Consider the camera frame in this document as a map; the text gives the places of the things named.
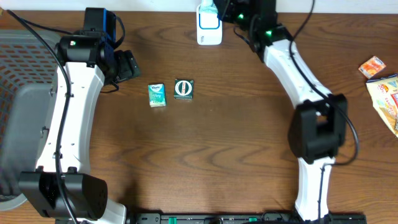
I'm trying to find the white barcode scanner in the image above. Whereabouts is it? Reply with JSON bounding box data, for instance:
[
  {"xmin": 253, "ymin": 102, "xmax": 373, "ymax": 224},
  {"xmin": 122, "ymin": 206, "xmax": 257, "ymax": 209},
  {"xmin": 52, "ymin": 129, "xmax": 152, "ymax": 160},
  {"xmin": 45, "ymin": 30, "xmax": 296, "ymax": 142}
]
[{"xmin": 196, "ymin": 4, "xmax": 223, "ymax": 45}]

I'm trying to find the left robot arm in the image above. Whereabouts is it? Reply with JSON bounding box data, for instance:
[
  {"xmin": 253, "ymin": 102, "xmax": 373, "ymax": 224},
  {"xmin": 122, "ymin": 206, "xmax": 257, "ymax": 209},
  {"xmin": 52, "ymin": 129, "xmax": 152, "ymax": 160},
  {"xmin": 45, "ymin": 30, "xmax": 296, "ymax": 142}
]
[{"xmin": 19, "ymin": 7, "xmax": 141, "ymax": 223}]

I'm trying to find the orange tissue pack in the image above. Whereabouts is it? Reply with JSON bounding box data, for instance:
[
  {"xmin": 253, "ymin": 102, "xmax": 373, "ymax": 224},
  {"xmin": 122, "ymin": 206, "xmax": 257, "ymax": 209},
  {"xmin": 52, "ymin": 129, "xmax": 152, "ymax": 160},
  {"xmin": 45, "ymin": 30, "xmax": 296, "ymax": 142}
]
[{"xmin": 358, "ymin": 56, "xmax": 386, "ymax": 79}]

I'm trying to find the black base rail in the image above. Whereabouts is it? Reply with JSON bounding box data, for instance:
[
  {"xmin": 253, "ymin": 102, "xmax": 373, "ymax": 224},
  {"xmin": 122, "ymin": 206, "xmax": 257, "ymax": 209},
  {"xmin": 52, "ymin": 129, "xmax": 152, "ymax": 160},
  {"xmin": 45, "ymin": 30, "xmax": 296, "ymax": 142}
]
[{"xmin": 125, "ymin": 211, "xmax": 367, "ymax": 224}]

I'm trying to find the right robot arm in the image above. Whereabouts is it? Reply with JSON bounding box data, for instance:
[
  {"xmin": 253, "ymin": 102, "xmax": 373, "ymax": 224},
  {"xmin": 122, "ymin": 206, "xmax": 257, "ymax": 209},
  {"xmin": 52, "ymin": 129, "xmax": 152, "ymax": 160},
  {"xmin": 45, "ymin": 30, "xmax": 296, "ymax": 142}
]
[{"xmin": 214, "ymin": 0, "xmax": 347, "ymax": 223}]

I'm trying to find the green tissue pack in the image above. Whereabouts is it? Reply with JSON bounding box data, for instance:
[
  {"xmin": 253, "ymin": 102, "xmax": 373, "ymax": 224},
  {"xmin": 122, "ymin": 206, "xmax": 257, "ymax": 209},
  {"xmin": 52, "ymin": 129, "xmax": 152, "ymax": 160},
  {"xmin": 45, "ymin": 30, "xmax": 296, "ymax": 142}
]
[{"xmin": 148, "ymin": 83, "xmax": 167, "ymax": 108}]

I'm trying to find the yellow snack bag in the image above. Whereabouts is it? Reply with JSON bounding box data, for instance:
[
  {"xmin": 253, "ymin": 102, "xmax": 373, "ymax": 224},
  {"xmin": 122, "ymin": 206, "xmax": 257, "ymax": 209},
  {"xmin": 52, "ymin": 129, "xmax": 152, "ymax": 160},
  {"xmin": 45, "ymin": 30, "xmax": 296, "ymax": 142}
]
[{"xmin": 366, "ymin": 74, "xmax": 397, "ymax": 137}]

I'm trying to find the grey plastic shopping basket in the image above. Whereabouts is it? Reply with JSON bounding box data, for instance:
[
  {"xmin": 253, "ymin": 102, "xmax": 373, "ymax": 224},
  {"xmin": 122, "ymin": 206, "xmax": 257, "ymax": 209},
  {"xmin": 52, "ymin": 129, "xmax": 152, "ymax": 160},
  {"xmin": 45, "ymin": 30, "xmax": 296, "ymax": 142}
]
[{"xmin": 1, "ymin": 30, "xmax": 60, "ymax": 211}]

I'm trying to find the teal wet wipes pack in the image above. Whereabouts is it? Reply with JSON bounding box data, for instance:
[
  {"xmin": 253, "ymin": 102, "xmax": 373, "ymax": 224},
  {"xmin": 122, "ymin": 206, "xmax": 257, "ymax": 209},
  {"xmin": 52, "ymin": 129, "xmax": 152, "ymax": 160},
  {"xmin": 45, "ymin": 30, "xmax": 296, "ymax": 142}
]
[{"xmin": 198, "ymin": 0, "xmax": 218, "ymax": 14}]

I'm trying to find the green Zam-Buk box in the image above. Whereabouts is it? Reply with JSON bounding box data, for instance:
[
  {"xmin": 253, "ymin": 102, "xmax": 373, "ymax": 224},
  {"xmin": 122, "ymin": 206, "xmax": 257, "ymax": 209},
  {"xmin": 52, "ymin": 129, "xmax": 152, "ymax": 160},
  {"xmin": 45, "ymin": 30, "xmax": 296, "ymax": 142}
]
[{"xmin": 174, "ymin": 79, "xmax": 194, "ymax": 100}]

